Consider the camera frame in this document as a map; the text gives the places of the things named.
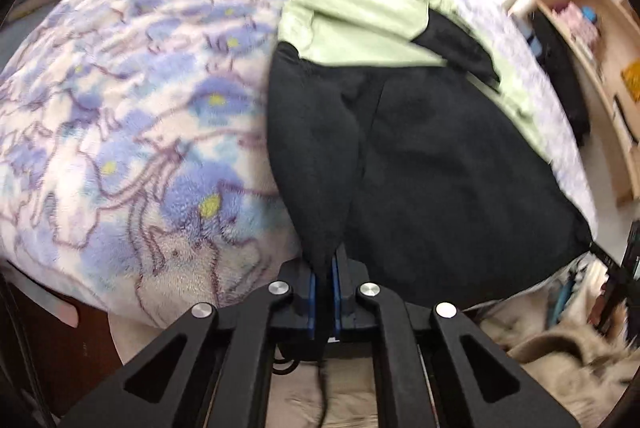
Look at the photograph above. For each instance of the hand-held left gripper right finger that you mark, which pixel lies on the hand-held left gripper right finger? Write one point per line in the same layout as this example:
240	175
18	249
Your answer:
335	303

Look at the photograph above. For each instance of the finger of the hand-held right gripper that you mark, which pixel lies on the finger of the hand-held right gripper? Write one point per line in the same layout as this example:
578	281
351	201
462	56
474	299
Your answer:
607	260

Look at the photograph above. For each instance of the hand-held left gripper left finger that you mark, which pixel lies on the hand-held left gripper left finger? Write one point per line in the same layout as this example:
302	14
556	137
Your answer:
312	303

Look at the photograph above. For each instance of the green and black hooded jacket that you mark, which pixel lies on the green and black hooded jacket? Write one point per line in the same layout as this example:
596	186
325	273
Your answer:
425	158

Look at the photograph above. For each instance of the cream fluffy cloth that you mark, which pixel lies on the cream fluffy cloth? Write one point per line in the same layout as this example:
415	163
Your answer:
560	368

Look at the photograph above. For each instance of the black flat bar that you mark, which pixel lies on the black flat bar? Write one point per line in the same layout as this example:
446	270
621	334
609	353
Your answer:
622	113

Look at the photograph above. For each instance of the yellow cloth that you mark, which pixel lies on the yellow cloth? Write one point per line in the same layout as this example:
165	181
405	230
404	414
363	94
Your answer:
632	76

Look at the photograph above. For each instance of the wooden shelf unit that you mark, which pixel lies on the wooden shelf unit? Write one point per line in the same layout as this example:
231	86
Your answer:
600	78

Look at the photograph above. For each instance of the long black bag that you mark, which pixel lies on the long black bag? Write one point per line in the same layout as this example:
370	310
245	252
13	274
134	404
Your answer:
557	58

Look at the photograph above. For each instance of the stack of pink boxes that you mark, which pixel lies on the stack of pink boxes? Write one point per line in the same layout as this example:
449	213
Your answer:
575	26

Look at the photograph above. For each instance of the blue toy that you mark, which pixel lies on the blue toy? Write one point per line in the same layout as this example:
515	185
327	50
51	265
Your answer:
591	16

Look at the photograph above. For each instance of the purple printed fleece blanket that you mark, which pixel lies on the purple printed fleece blanket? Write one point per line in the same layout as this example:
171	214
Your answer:
125	108

